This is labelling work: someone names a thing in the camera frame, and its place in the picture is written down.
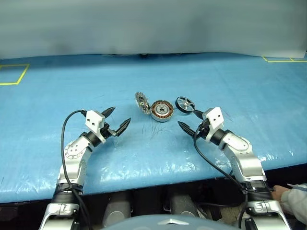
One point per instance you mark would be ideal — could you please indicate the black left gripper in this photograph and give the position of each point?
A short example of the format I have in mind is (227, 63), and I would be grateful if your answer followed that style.
(108, 133)

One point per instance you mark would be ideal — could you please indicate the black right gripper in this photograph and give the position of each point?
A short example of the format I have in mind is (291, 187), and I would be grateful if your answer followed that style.
(203, 130)

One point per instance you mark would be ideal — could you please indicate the motor stator with copper windings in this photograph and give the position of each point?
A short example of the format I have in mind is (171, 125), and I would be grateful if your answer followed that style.
(161, 111)

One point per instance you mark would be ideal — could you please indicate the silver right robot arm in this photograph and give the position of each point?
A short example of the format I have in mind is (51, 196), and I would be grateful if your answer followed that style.
(242, 153)

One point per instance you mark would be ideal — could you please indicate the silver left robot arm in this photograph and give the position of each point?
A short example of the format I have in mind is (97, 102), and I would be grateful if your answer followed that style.
(74, 153)

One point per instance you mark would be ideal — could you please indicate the black spoked motor rotor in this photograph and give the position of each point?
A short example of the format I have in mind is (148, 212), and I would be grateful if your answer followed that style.
(185, 105)

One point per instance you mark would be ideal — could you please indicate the person's bare hand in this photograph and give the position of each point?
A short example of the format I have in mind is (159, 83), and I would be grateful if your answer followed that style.
(279, 191)

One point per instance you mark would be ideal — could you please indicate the blue plastic table cover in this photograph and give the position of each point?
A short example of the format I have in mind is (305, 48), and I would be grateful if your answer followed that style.
(72, 83)

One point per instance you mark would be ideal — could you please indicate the grey rounded shape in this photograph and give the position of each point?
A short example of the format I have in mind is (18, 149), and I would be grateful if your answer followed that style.
(183, 204)
(117, 208)

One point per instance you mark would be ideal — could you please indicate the grey-blue robot chest shell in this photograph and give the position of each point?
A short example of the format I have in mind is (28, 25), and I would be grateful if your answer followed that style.
(168, 224)

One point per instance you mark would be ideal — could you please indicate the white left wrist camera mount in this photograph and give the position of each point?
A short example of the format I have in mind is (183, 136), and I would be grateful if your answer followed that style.
(94, 119)

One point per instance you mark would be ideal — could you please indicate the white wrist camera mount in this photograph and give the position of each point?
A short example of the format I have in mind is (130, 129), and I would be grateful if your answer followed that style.
(94, 119)
(214, 116)

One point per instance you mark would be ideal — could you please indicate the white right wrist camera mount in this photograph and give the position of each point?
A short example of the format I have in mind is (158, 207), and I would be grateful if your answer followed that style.
(214, 116)

